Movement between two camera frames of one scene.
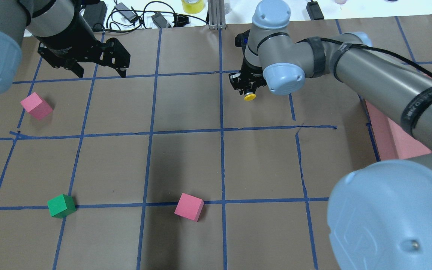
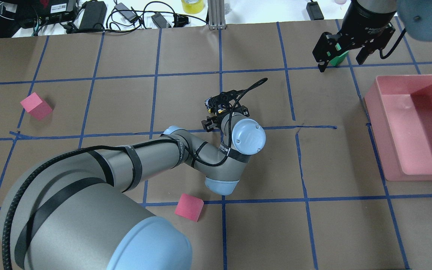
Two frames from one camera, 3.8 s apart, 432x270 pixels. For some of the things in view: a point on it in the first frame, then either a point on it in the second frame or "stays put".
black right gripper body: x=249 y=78 → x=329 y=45
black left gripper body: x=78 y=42 → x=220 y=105
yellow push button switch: x=249 y=96 → x=219 y=111
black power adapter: x=95 y=14 stays put
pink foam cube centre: x=189 y=207 stays put
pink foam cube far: x=37 y=106 stays put
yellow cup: x=193 y=6 stays put
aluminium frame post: x=216 y=14 stays put
